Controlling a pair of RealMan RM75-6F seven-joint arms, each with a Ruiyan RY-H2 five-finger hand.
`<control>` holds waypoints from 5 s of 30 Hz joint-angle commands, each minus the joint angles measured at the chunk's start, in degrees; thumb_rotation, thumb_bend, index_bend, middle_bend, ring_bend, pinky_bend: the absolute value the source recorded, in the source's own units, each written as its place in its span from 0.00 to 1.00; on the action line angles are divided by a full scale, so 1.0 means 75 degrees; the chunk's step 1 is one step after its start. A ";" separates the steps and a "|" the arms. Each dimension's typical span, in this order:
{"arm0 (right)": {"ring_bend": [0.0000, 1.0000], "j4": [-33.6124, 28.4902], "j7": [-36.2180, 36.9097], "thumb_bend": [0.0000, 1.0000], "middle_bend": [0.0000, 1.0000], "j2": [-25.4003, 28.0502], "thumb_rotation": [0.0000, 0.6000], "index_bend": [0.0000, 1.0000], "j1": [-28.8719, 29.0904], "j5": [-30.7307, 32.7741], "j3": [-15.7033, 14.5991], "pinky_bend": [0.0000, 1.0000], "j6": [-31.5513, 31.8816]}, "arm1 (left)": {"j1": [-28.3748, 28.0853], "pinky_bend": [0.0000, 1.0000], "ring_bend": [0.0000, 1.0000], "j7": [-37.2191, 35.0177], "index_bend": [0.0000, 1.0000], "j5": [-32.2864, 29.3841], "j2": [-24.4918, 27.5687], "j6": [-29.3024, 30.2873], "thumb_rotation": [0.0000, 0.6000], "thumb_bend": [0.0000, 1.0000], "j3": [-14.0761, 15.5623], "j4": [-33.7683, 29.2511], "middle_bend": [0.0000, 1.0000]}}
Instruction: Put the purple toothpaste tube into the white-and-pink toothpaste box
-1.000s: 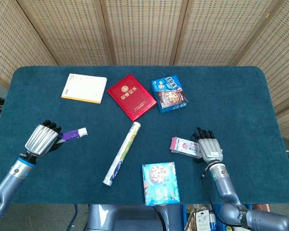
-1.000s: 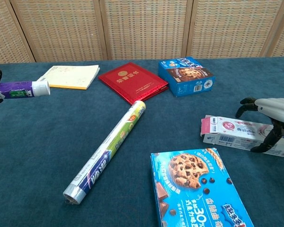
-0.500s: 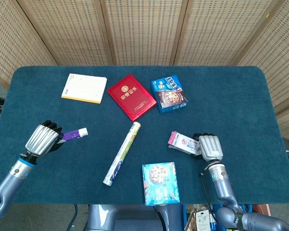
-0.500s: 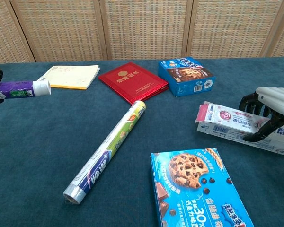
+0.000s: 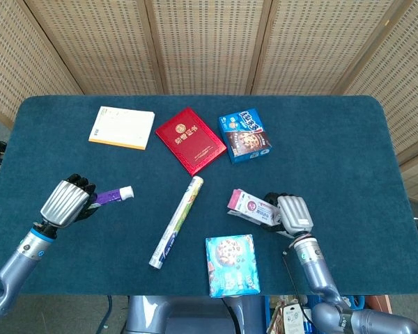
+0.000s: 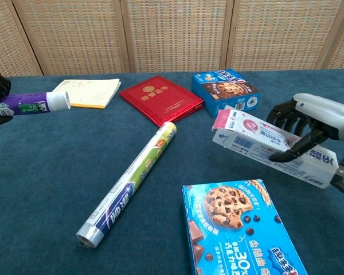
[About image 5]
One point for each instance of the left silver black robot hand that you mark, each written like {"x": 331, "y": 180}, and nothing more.
{"x": 64, "y": 202}

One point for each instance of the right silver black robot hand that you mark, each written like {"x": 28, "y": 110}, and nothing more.
{"x": 296, "y": 214}

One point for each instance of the white pink toothpaste box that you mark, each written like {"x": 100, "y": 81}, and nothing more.
{"x": 251, "y": 207}

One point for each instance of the purple toothpaste tube white cap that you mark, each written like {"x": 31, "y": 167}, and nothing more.
{"x": 115, "y": 195}

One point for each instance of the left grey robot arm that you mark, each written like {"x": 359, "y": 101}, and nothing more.
{"x": 24, "y": 257}

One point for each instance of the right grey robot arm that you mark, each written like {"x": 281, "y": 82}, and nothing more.
{"x": 313, "y": 264}

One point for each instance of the flat light blue cookie box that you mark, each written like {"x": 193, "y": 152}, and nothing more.
{"x": 231, "y": 264}

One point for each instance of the thick blue brown cookie box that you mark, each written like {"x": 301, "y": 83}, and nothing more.
{"x": 245, "y": 137}

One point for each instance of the teal table mat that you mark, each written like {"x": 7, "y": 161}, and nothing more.
{"x": 334, "y": 156}

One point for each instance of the cream notepad yellow edge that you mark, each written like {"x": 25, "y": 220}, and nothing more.
{"x": 122, "y": 127}

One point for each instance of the white hang tag package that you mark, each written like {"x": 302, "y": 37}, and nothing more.
{"x": 292, "y": 318}

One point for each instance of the blue cartoon toy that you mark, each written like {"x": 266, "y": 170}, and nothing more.
{"x": 355, "y": 302}

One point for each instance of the cling film roll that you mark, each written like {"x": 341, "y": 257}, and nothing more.
{"x": 177, "y": 222}

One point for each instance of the red certificate book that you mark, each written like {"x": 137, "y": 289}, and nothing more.
{"x": 191, "y": 141}

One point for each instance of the grey robot torso base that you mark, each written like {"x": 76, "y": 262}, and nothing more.
{"x": 181, "y": 316}

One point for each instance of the woven wooden folding screen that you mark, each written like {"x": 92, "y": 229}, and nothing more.
{"x": 209, "y": 45}

